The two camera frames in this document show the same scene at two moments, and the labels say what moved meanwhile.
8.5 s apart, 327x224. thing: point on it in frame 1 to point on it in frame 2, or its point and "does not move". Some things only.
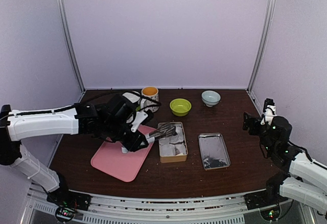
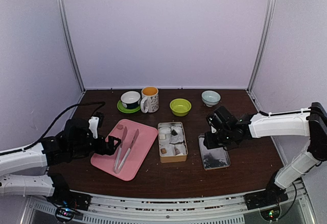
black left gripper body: x=113 y=130 to x=79 y=149
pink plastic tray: x=111 y=159 does not move
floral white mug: x=152 y=92 does not move
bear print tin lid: x=214 y=152 does not move
